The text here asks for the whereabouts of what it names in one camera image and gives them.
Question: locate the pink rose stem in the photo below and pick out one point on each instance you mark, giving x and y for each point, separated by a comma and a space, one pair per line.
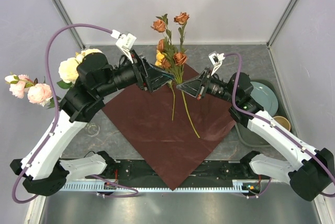
22, 86

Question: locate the clear glass vase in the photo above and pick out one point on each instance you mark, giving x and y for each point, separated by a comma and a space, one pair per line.
92, 129

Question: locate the beige ceramic mug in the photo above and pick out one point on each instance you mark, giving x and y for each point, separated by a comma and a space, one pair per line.
283, 122

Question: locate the blue slotted cable duct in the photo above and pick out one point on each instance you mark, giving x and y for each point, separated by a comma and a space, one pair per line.
103, 187

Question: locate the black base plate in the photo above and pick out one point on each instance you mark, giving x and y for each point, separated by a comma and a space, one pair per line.
139, 173

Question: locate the white rose stem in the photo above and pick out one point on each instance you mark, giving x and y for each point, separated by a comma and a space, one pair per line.
68, 68

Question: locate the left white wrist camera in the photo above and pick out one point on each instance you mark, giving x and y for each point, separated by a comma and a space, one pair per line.
124, 42

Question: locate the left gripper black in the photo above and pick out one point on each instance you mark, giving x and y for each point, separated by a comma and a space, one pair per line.
149, 76

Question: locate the brown rose stem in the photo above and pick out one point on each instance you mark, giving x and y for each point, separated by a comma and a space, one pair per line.
169, 56

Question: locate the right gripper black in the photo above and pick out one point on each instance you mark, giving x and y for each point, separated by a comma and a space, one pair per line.
196, 87

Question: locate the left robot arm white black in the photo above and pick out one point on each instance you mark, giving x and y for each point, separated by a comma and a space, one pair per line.
43, 171

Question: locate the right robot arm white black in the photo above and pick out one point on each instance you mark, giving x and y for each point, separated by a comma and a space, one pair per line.
307, 170

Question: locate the dark red wrapping paper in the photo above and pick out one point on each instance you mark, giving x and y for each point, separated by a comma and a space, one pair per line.
174, 133

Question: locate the teal ceramic plate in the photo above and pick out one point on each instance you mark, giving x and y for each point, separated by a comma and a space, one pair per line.
264, 96

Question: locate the dark green tray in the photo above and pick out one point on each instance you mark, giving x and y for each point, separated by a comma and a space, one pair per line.
250, 138

